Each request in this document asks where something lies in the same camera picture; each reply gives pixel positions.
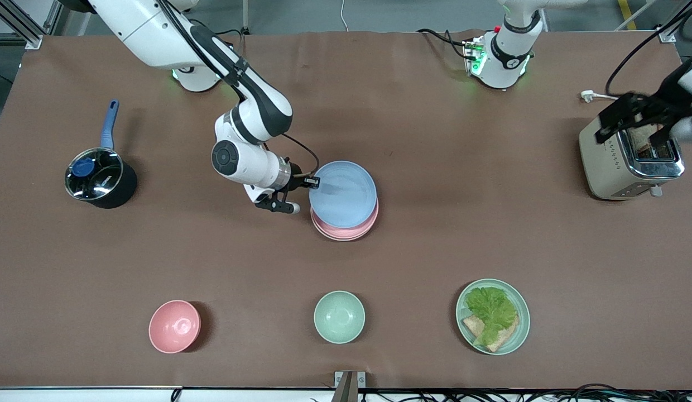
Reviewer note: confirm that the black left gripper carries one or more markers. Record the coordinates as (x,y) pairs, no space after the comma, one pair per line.
(660,108)

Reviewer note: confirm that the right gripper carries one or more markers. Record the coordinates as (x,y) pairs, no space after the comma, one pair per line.
(296,177)

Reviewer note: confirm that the blue plate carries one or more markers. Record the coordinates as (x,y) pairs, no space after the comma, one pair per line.
(346,195)

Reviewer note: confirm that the pink plate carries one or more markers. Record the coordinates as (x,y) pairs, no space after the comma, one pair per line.
(346,233)

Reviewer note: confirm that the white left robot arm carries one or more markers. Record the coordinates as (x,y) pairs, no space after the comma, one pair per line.
(508,56)

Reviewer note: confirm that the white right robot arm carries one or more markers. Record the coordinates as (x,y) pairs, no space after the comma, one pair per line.
(156,28)

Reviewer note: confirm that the bread slice in toaster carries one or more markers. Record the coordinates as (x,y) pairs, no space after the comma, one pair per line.
(643,137)

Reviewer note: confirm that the white power plug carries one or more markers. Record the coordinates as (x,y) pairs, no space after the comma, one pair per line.
(589,96)

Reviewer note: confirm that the beige and chrome toaster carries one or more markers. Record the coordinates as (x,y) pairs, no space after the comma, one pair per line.
(614,167)

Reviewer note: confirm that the green bowl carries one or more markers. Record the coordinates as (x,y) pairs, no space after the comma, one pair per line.
(339,316)

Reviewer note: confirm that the pink bowl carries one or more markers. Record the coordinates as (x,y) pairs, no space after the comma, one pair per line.
(174,326)

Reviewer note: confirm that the glass lid with blue knob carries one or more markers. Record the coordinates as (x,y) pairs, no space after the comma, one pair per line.
(92,173)

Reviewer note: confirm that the green lettuce leaf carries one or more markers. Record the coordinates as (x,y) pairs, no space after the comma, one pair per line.
(491,310)

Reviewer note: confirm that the green plate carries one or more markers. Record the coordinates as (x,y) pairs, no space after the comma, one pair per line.
(523,307)

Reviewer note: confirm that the toasted bread slice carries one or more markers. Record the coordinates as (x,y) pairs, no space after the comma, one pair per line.
(505,338)

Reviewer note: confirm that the aluminium frame profile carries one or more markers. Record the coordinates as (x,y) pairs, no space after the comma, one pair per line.
(667,28)
(17,25)

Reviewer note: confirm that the metal camera mount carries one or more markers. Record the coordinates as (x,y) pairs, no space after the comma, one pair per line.
(349,386)

